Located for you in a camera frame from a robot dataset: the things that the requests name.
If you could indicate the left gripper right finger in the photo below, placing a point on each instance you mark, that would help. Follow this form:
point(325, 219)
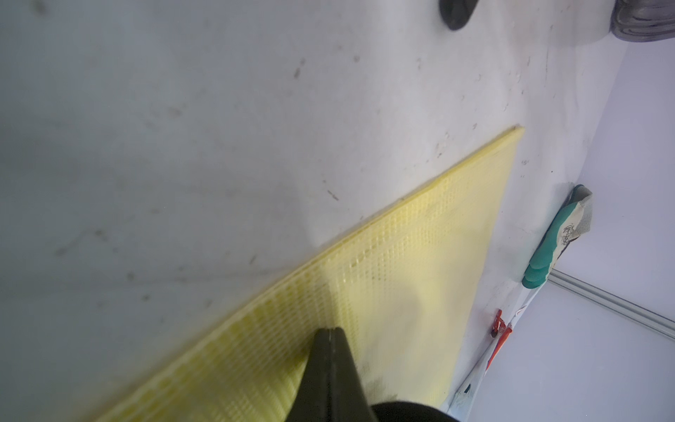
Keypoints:
point(347, 398)

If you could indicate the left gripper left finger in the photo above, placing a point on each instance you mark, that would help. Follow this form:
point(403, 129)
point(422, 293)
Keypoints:
point(313, 401)

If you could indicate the yellow mesh document bag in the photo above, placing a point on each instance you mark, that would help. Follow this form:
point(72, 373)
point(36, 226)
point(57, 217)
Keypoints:
point(401, 287)

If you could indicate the green white work glove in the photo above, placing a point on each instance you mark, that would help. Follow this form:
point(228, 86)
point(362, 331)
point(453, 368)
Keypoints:
point(572, 221)

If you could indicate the dark purple glass vase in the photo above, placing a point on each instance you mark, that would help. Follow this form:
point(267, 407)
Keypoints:
point(643, 20)

